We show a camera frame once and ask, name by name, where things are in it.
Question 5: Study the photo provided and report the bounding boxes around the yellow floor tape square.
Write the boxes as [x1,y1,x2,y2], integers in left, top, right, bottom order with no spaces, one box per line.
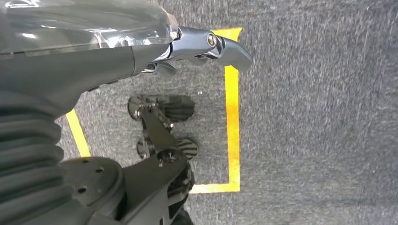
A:
[64,27,243,195]

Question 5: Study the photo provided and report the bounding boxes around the black robot left leg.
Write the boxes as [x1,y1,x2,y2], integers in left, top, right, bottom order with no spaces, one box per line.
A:
[61,104,197,225]

